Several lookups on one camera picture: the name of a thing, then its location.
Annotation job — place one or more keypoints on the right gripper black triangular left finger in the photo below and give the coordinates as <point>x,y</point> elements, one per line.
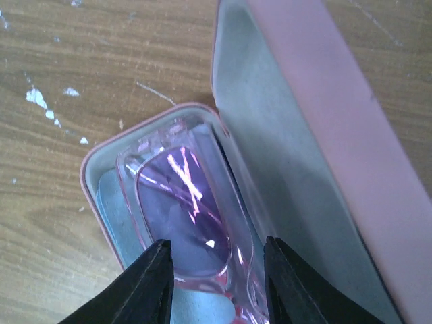
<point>143,293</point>

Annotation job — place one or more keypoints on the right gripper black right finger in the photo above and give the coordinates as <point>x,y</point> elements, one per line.
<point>296,293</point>

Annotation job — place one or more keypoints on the pink tinted sunglasses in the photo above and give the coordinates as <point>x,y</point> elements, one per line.
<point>178,187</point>

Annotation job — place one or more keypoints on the pink glasses case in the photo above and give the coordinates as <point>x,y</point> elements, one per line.
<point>313,155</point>

